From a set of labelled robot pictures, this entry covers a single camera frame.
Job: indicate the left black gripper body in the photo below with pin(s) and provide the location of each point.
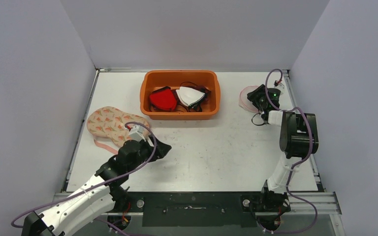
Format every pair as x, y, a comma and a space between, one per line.
146, 151

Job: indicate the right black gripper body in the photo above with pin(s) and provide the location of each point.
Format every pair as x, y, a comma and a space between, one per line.
258, 96

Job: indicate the white mesh laundry bag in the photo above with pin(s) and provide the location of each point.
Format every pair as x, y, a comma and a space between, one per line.
243, 101

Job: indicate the white bra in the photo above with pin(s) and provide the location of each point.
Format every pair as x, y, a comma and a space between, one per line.
189, 97

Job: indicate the orange plastic tub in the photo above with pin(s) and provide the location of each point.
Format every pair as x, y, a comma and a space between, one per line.
157, 79

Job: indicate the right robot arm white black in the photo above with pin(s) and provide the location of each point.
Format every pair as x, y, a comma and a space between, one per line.
298, 135

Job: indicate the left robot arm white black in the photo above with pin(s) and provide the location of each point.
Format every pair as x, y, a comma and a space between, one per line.
102, 193

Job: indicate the floral padded bra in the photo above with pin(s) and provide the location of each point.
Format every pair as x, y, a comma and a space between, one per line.
107, 126

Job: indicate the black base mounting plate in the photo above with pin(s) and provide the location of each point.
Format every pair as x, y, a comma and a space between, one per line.
245, 220

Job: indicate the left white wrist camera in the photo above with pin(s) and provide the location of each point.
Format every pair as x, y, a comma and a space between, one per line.
137, 133

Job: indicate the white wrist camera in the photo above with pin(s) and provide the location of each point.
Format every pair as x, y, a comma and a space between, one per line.
279, 84
137, 133

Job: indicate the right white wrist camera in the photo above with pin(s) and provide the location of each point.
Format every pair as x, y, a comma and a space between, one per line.
279, 84

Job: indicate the aluminium front rail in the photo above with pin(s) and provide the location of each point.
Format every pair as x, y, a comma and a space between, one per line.
319, 202

